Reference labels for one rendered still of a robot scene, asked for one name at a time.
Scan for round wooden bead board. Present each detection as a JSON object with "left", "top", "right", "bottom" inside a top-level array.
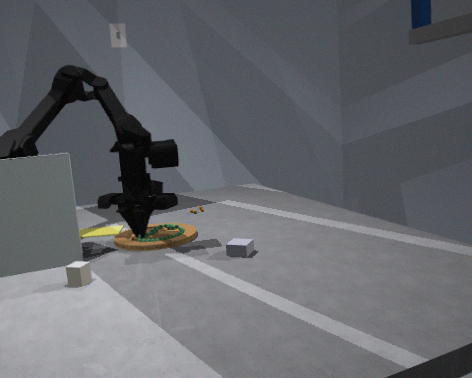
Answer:
[{"left": 113, "top": 223, "right": 197, "bottom": 251}]

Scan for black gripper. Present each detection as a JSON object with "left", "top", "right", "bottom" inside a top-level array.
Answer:
[{"left": 98, "top": 169, "right": 178, "bottom": 238}]

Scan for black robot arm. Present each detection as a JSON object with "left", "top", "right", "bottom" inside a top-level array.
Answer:
[{"left": 0, "top": 65, "right": 178, "bottom": 172}]

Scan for small beige cube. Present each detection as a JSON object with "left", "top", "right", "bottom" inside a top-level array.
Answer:
[{"left": 66, "top": 262, "right": 92, "bottom": 287}]

